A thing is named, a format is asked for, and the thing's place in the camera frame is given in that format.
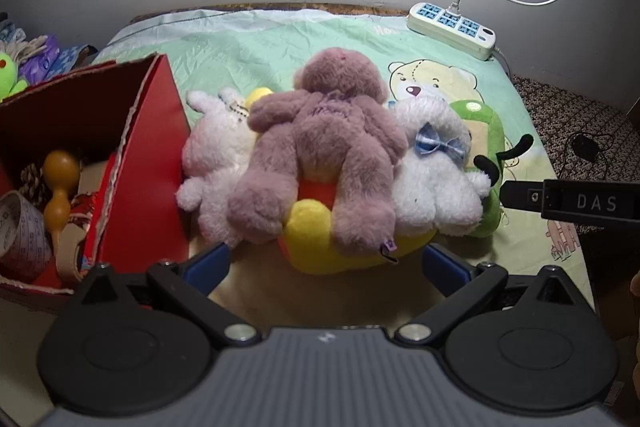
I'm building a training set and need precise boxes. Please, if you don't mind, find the green frog plush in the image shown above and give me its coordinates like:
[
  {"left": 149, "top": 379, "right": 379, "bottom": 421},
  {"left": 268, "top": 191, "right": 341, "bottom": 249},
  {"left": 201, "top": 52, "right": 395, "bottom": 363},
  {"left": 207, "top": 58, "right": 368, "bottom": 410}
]
[{"left": 0, "top": 52, "right": 31, "bottom": 100}]

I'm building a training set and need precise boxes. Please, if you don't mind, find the tape roll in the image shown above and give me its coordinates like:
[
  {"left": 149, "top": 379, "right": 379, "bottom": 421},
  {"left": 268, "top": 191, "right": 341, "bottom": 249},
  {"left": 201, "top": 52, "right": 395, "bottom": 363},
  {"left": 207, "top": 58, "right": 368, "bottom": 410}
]
[{"left": 0, "top": 192, "right": 53, "bottom": 280}]

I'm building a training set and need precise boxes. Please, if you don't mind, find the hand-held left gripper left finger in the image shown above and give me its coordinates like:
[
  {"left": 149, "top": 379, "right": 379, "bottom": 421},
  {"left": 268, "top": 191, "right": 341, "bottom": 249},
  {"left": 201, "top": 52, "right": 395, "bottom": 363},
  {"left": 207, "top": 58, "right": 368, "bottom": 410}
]
[{"left": 74, "top": 241, "right": 262, "bottom": 348}]

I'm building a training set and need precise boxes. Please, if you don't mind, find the white rabbit plush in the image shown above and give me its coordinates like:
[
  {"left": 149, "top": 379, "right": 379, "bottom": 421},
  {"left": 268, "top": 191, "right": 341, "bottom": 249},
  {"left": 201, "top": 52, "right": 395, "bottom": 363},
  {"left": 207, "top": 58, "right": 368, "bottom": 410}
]
[{"left": 176, "top": 88, "right": 261, "bottom": 248}]

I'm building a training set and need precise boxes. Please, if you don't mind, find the grey power strip cable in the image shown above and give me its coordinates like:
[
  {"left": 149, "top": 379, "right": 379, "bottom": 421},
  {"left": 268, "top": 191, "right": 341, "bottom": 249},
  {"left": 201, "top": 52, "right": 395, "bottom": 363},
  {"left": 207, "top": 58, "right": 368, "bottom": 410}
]
[{"left": 492, "top": 48, "right": 514, "bottom": 81}]

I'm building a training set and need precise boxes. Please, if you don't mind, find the pink-brown teddy bear plush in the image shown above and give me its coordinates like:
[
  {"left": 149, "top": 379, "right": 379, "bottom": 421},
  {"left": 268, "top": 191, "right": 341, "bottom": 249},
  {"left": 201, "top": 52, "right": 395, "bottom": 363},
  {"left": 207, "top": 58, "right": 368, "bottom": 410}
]
[{"left": 227, "top": 48, "right": 408, "bottom": 258}]

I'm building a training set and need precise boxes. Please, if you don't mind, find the braided rope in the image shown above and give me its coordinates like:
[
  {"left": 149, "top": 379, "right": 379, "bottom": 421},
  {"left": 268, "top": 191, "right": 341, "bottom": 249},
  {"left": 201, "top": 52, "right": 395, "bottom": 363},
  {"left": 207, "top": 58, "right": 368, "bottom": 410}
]
[{"left": 20, "top": 163, "right": 51, "bottom": 202}]

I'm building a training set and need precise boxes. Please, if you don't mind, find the wooden gourd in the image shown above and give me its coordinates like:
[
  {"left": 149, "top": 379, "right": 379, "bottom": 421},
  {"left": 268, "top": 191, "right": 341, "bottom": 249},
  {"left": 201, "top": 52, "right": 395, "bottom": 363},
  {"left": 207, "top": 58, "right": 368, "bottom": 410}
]
[{"left": 42, "top": 150, "right": 82, "bottom": 238}]

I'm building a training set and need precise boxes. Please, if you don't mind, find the yellow tiger plush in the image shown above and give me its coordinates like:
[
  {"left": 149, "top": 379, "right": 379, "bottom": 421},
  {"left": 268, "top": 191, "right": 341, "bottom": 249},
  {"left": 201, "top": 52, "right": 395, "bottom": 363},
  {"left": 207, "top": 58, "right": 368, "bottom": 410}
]
[{"left": 244, "top": 87, "right": 438, "bottom": 276}]

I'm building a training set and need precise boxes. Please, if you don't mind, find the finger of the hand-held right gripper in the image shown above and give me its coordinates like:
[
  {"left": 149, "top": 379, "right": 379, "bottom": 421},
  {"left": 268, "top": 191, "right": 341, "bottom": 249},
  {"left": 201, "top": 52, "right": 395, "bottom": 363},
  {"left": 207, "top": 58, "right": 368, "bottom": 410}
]
[{"left": 500, "top": 179, "right": 548, "bottom": 212}]

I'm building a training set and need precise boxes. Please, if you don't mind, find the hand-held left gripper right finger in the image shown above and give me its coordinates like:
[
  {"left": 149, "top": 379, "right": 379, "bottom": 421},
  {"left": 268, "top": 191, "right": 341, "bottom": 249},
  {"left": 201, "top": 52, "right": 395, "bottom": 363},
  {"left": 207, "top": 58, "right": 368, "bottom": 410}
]
[{"left": 395, "top": 243, "right": 581, "bottom": 348}]

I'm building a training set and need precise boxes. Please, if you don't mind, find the black power adapter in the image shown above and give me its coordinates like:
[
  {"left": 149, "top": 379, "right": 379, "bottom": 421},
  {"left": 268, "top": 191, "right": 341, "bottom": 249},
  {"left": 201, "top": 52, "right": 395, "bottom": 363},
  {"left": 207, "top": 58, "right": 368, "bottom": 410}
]
[{"left": 572, "top": 134, "right": 601, "bottom": 164}]

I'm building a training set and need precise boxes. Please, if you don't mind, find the printed bear bedsheet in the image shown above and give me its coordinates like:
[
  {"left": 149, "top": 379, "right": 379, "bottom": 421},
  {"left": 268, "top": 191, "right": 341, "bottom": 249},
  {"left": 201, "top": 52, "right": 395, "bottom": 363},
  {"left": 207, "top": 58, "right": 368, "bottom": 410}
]
[{"left": 92, "top": 9, "right": 596, "bottom": 313}]

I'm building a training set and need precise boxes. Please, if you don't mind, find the green plush toy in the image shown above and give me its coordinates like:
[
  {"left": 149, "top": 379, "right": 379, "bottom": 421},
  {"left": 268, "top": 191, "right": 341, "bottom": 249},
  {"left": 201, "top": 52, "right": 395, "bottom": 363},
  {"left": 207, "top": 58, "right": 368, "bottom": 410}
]
[{"left": 450, "top": 99, "right": 535, "bottom": 239}]

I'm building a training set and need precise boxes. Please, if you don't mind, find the black adapter cable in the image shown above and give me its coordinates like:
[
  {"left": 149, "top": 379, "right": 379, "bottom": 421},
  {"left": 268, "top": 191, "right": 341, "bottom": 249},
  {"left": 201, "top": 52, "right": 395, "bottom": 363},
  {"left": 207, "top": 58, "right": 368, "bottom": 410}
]
[{"left": 560, "top": 132, "right": 640, "bottom": 180}]

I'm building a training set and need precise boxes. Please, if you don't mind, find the white power strip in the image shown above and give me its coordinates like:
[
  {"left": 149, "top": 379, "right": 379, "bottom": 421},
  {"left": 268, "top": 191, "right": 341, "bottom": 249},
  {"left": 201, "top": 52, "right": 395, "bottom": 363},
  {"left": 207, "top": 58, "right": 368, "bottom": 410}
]
[{"left": 406, "top": 2, "right": 499, "bottom": 61}]

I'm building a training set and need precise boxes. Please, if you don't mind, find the white plush with blue bow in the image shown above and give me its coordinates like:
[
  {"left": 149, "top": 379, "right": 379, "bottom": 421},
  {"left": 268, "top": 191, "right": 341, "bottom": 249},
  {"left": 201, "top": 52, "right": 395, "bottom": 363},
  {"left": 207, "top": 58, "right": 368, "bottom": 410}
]
[{"left": 390, "top": 96, "right": 491, "bottom": 237}]

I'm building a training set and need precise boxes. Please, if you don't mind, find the red cardboard box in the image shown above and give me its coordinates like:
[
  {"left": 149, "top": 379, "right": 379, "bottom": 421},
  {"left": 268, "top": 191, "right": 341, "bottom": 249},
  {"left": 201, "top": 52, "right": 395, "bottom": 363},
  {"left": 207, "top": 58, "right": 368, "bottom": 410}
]
[{"left": 0, "top": 53, "right": 193, "bottom": 313}]

